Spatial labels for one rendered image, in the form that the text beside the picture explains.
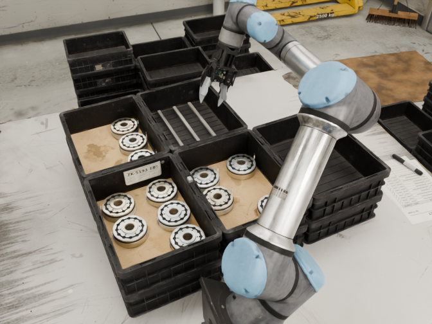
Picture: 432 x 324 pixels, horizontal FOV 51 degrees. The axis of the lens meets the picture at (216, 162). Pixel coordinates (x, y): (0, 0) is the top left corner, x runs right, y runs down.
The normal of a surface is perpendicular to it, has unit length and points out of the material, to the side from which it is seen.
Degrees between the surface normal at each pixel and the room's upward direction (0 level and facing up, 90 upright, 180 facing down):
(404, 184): 0
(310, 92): 40
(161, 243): 0
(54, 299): 0
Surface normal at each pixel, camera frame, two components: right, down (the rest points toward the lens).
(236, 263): -0.72, -0.19
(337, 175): -0.01, -0.76
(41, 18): 0.33, 0.62
